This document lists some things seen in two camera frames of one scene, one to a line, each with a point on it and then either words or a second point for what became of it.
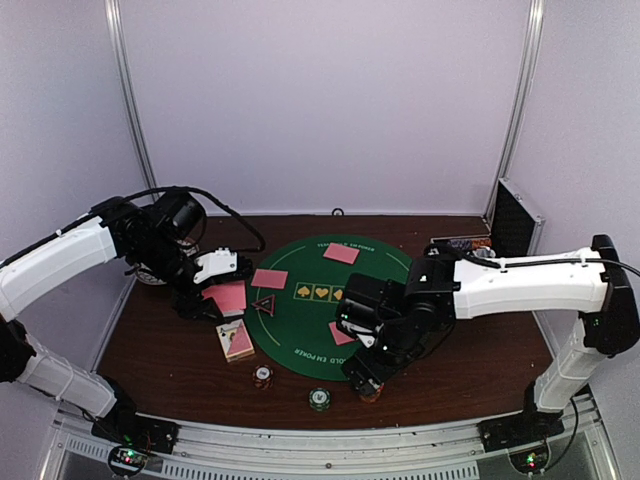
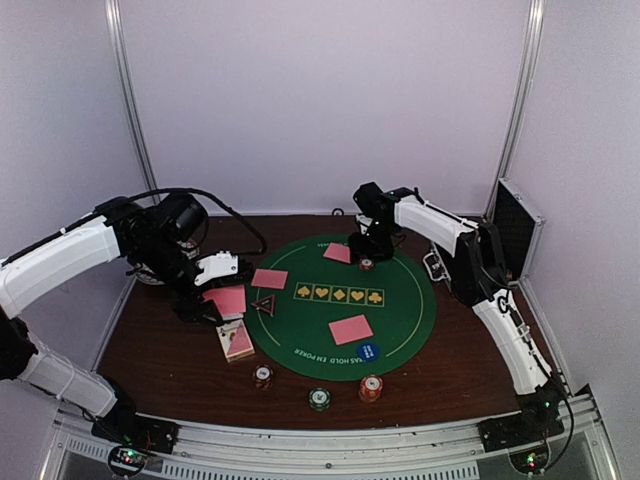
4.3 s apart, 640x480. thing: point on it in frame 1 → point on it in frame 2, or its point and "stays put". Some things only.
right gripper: x=357 y=376 → x=360 y=247
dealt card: x=341 y=253 stays put
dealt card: x=270 y=278 stays put
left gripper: x=190 y=304 stays put
